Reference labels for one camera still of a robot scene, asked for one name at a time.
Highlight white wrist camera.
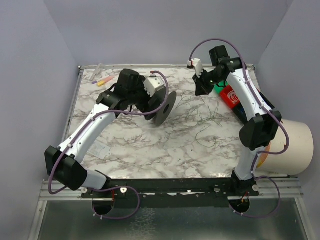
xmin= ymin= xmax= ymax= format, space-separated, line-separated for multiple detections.
xmin=187 ymin=58 xmax=204 ymax=78
xmin=143 ymin=77 xmax=165 ymax=97

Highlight white wires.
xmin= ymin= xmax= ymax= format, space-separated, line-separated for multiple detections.
xmin=226 ymin=90 xmax=240 ymax=103

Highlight red plastic bin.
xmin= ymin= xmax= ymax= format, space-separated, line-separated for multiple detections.
xmin=219 ymin=85 xmax=240 ymax=109

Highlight purple yellow pink markers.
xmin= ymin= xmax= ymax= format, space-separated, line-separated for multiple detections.
xmin=92 ymin=76 xmax=115 ymax=87

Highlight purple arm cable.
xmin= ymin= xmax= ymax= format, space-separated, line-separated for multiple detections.
xmin=47 ymin=70 xmax=170 ymax=221
xmin=187 ymin=38 xmax=291 ymax=219

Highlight black plastic bin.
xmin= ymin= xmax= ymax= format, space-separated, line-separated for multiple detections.
xmin=233 ymin=92 xmax=276 ymax=123

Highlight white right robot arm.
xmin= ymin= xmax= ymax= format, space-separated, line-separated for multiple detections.
xmin=187 ymin=45 xmax=282 ymax=181

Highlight aluminium frame rail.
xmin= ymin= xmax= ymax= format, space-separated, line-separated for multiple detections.
xmin=27 ymin=66 xmax=86 ymax=240

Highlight white paper label packet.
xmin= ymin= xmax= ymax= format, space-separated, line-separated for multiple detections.
xmin=87 ymin=141 xmax=111 ymax=160

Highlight clear plastic tube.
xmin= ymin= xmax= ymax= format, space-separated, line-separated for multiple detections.
xmin=91 ymin=63 xmax=102 ymax=82

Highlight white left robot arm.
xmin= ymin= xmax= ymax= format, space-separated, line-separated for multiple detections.
xmin=44 ymin=69 xmax=154 ymax=191

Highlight large white cylinder bucket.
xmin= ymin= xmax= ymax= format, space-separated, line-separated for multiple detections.
xmin=257 ymin=119 xmax=314 ymax=175

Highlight green wire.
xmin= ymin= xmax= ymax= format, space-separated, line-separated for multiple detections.
xmin=174 ymin=89 xmax=226 ymax=148

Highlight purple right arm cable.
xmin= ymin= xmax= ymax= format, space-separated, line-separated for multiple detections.
xmin=187 ymin=38 xmax=291 ymax=219

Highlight green plastic bin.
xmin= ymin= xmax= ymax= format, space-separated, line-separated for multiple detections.
xmin=214 ymin=84 xmax=224 ymax=95

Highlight black cable spool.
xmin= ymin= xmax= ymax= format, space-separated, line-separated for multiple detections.
xmin=144 ymin=86 xmax=177 ymax=127

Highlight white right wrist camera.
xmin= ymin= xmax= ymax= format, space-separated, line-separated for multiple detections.
xmin=187 ymin=58 xmax=204 ymax=78

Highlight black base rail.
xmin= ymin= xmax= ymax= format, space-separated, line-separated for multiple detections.
xmin=81 ymin=176 xmax=259 ymax=209

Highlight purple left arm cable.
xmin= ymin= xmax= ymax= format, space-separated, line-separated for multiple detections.
xmin=47 ymin=70 xmax=170 ymax=221

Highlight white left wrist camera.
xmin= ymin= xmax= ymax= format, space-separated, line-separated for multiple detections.
xmin=143 ymin=77 xmax=165 ymax=97

